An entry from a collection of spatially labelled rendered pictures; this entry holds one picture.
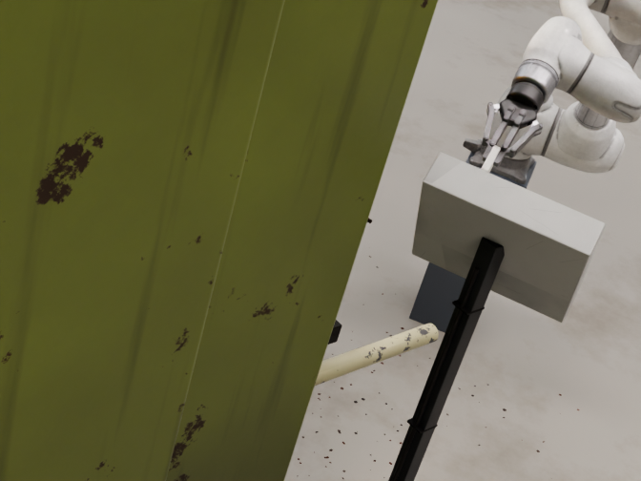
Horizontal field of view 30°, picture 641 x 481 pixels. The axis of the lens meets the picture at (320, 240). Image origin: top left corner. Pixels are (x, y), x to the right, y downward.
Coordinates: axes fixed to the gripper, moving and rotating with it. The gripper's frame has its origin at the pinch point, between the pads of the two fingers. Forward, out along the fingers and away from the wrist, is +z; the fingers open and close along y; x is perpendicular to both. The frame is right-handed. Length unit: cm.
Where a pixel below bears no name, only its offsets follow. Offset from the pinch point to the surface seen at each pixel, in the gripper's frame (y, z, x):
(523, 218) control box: -13.1, 19.6, 16.6
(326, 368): 14, 45, -30
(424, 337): 0.3, 21.7, -44.2
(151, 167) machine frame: 29, 70, 70
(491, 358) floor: -9, -30, -147
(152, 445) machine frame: 24, 89, 15
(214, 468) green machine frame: 22, 78, -22
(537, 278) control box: -19.4, 21.2, 1.3
